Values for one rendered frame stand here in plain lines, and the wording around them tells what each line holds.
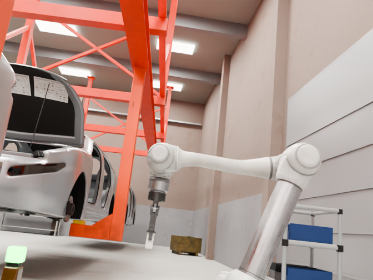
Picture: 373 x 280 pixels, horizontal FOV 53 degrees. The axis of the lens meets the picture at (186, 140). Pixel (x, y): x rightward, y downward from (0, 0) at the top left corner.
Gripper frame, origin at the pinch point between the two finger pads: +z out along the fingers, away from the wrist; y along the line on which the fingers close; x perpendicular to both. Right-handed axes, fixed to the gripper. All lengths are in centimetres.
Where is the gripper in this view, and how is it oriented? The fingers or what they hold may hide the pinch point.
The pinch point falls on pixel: (149, 240)
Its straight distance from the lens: 160.7
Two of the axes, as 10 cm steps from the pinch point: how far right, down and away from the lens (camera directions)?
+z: -1.4, 9.6, -2.6
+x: -9.9, -1.5, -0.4
